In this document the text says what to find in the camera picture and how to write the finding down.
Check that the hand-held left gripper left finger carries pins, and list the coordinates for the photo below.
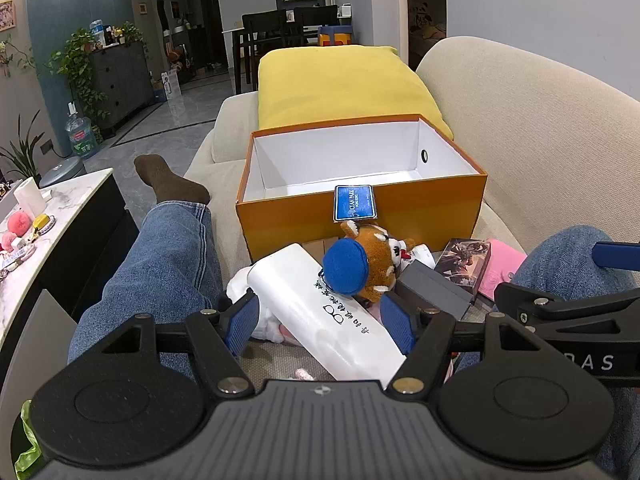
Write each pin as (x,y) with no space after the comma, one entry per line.
(242,325)

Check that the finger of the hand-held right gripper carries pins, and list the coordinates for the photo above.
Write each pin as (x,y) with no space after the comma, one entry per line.
(575,310)
(615,254)

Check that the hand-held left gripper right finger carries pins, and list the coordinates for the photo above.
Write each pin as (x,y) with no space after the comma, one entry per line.
(400,325)

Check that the white dog plush striped cup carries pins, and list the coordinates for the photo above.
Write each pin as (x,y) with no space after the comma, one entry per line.
(240,280)

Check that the grey box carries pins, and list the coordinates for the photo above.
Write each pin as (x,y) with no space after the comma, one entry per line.
(430,285)

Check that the white glasses case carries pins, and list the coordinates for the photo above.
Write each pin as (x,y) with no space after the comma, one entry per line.
(310,305)

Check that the pink box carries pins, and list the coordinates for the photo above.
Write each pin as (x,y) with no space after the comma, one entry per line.
(500,270)

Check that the orange cardboard box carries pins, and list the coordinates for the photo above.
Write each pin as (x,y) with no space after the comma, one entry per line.
(290,220)

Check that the person's right leg in jeans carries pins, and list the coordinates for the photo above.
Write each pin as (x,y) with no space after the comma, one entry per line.
(555,255)

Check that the person's leg in jeans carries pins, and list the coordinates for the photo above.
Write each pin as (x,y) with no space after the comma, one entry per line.
(165,270)
(555,255)

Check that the fox plush with blue hat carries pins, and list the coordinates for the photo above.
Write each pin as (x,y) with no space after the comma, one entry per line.
(380,255)

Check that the dark illustrated box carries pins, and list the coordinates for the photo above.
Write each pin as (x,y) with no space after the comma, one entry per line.
(460,260)

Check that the person's left leg in jeans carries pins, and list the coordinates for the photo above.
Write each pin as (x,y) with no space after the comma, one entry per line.
(165,270)

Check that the blue card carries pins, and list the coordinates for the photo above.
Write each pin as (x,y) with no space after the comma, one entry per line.
(355,203)

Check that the beige sofa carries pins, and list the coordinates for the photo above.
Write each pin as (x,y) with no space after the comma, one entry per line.
(525,125)

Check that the marble top coffee table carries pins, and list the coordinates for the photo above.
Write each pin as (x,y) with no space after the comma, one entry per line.
(80,240)

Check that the small yellow toy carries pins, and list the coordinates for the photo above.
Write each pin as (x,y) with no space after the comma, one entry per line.
(44,222)

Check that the grey round trash can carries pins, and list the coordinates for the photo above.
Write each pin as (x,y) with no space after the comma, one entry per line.
(62,170)

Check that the yellow pillow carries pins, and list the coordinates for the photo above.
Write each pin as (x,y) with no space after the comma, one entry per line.
(340,90)

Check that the pink plush ball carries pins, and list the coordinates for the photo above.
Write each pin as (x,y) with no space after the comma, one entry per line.
(21,222)

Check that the green plastic bag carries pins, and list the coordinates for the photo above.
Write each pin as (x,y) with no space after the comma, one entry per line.
(30,450)

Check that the white toilet paper roll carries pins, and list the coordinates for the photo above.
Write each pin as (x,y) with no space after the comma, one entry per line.
(30,197)

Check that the large water bottle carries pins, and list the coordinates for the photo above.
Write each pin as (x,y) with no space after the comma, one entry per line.
(82,135)

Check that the white paper bag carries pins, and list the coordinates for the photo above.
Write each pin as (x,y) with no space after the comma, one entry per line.
(171,85)

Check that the dark grey drawer cabinet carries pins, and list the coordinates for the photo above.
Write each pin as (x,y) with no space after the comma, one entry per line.
(125,80)

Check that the green leafy floor plant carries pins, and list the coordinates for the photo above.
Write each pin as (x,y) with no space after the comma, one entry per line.
(22,155)

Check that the black dining chair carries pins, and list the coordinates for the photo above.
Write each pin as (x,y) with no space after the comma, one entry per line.
(260,30)
(315,22)

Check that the colourful plastic stool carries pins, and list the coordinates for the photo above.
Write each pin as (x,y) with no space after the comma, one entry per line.
(335,35)

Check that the trailing green pothos plant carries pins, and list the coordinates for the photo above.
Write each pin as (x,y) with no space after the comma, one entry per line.
(77,65)

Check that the framed wall picture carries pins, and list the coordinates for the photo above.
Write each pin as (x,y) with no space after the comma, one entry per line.
(7,15)

